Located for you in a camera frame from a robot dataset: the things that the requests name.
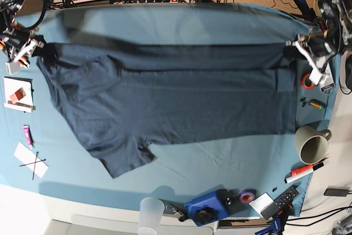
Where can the dark blue T-shirt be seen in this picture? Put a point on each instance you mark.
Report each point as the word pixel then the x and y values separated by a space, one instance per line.
pixel 118 102

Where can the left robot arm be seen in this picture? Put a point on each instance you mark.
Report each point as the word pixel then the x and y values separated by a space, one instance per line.
pixel 335 18

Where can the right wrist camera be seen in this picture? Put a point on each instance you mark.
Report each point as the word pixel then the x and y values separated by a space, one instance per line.
pixel 12 67

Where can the blue black spring clamp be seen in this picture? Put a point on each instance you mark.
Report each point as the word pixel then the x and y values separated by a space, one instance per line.
pixel 276 225

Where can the translucent plastic cup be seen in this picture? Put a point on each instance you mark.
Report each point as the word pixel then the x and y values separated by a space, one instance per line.
pixel 150 215

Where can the metal carabiner keyring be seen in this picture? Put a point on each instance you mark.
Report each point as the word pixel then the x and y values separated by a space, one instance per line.
pixel 179 214

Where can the orange utility knife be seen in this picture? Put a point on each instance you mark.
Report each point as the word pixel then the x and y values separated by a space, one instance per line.
pixel 9 51

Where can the red white marker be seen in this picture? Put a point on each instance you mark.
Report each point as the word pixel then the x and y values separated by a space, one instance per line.
pixel 303 171

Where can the light blue table cloth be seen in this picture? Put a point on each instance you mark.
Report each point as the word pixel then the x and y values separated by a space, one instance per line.
pixel 178 173

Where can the white paper card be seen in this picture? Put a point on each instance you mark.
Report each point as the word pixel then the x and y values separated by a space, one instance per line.
pixel 25 155

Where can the black power adapter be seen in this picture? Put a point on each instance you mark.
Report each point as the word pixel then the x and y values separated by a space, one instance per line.
pixel 338 192

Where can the red tape roll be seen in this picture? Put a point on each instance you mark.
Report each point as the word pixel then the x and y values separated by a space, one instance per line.
pixel 306 83

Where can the white notepad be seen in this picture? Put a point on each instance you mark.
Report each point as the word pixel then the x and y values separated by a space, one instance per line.
pixel 11 85

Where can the blue bar clamp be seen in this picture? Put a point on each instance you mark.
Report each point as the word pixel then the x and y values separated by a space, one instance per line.
pixel 307 12

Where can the small black clip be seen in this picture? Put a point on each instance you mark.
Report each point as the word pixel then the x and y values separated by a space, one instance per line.
pixel 303 102

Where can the white sticky note pad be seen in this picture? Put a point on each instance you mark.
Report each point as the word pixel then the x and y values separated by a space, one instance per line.
pixel 260 203

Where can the black remote control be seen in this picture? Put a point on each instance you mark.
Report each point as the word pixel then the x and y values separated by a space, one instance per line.
pixel 280 202

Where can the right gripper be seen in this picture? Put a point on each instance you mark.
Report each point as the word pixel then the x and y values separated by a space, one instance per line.
pixel 21 44

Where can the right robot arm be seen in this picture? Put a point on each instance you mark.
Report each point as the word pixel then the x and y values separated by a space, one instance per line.
pixel 9 8

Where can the orange green battery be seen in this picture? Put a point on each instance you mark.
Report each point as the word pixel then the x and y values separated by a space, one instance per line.
pixel 317 104

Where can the black hairpin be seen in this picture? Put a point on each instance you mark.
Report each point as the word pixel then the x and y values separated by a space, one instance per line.
pixel 36 158
pixel 33 163

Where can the blue plastic fixture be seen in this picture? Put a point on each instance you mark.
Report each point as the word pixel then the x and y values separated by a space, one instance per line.
pixel 208 208

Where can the beige ceramic mug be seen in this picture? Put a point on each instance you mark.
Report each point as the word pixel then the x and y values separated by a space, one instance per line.
pixel 311 144

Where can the pink glue tube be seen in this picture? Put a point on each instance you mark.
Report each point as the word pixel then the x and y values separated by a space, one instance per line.
pixel 28 136

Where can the red wooden block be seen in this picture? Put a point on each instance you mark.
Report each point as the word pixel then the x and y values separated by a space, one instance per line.
pixel 18 95

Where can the purple tape roll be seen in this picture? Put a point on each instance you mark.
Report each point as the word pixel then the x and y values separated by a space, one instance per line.
pixel 246 196

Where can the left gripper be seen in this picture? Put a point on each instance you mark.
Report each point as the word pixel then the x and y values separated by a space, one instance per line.
pixel 316 48

